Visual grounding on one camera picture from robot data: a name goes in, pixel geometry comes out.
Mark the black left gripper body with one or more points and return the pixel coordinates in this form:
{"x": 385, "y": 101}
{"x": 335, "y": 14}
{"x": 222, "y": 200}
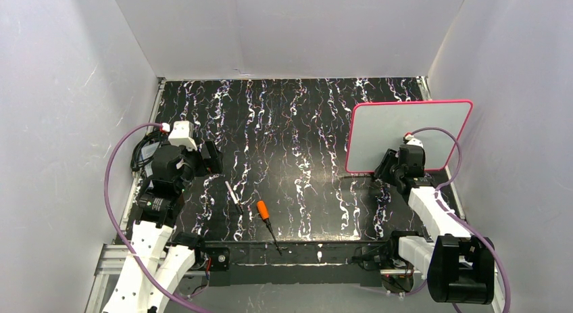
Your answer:
{"x": 211, "y": 157}

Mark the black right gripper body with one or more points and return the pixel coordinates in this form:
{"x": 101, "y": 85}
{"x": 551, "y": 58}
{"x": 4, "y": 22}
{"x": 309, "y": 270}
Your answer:
{"x": 387, "y": 166}

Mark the pink framed whiteboard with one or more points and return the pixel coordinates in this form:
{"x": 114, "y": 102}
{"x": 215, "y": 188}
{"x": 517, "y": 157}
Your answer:
{"x": 376, "y": 127}

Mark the white black whiteboard marker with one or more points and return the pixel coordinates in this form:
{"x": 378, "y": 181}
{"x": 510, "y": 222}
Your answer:
{"x": 234, "y": 198}

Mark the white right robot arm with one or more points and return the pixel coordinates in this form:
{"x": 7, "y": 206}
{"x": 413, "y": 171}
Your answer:
{"x": 458, "y": 267}

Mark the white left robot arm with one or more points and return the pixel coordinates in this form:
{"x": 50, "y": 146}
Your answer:
{"x": 157, "y": 259}

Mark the clear plastic screw box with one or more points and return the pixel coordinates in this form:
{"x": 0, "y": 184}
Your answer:
{"x": 143, "y": 155}

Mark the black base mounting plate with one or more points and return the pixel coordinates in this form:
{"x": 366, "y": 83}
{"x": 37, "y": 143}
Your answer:
{"x": 366, "y": 263}

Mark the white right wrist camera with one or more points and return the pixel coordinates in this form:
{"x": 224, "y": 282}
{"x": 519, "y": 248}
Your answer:
{"x": 410, "y": 139}

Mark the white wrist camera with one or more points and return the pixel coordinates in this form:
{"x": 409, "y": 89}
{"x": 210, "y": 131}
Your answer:
{"x": 182, "y": 135}
{"x": 410, "y": 139}

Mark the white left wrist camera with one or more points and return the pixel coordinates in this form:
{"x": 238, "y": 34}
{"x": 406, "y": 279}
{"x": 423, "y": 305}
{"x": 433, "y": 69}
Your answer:
{"x": 182, "y": 135}

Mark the orange handled screwdriver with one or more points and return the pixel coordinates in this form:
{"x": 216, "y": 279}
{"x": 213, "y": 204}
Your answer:
{"x": 264, "y": 213}

